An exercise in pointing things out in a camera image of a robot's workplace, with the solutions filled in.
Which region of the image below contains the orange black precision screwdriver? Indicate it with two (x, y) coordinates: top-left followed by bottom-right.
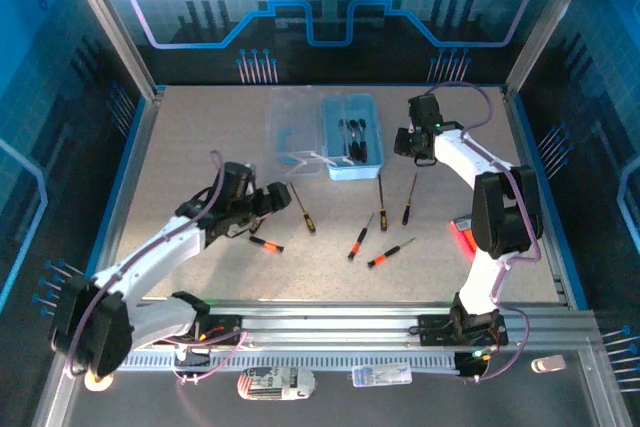
(367, 237), (417, 269)
(248, 235), (285, 254)
(347, 212), (375, 262)

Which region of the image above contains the maroon handled screwdriver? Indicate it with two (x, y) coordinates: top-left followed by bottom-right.
(349, 119), (362, 163)

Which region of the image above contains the blue plastic toolbox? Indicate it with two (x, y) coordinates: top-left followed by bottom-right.
(269, 88), (386, 182)

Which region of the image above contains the short black yellow screwdriver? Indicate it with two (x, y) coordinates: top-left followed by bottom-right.
(401, 172), (419, 227)

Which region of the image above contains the clear plastic toolbox tray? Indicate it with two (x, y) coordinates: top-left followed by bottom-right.
(270, 88), (326, 178)

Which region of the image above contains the rainbow coloured tool set pack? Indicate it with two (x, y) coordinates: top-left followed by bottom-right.
(451, 216), (479, 263)

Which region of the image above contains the striped printed label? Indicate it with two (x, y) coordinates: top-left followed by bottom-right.
(237, 366), (317, 402)

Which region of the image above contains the white tape roll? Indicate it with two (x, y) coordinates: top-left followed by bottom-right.
(83, 369), (115, 392)

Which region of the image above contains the small black electronics board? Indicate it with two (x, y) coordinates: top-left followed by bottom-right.
(453, 350), (490, 379)

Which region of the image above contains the small white device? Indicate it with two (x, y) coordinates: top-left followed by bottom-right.
(530, 354), (568, 374)

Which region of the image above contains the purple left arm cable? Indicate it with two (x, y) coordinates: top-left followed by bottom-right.
(64, 149), (250, 386)

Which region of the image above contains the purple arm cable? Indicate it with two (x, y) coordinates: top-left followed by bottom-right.
(64, 149), (250, 386)
(424, 80), (544, 383)

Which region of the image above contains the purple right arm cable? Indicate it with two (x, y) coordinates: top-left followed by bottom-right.
(424, 80), (544, 383)

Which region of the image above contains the aluminium side rail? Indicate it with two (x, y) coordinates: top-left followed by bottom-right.
(89, 89), (166, 308)
(499, 89), (576, 308)

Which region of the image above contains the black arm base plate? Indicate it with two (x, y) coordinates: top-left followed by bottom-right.
(418, 314), (510, 347)
(169, 314), (242, 347)

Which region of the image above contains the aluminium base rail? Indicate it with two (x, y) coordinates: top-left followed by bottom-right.
(59, 299), (604, 348)

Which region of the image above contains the slotted cable duct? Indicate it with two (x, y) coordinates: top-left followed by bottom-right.
(119, 352), (461, 372)

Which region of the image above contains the aluminium frame post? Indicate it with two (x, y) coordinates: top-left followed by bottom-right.
(58, 0), (165, 101)
(503, 0), (601, 98)

